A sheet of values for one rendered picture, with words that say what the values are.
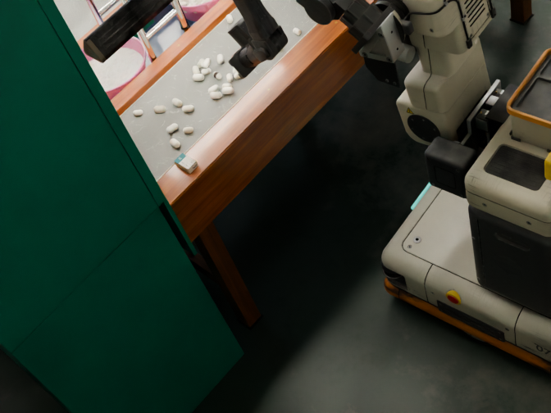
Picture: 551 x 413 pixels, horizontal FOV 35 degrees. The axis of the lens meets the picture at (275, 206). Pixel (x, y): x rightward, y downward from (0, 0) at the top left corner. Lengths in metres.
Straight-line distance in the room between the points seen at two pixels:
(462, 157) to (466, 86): 0.21
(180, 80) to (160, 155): 0.30
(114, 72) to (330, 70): 0.70
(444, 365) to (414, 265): 0.35
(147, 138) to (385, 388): 1.07
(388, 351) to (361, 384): 0.14
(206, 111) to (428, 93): 0.70
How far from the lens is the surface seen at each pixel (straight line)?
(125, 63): 2.96
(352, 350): 2.93
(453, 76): 2.35
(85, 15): 3.21
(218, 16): 2.92
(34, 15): 1.89
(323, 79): 2.72
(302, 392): 2.90
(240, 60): 2.49
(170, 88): 2.78
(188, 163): 2.48
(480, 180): 2.22
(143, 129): 2.70
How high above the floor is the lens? 2.56
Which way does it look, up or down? 50 degrees down
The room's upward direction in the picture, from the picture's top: 22 degrees counter-clockwise
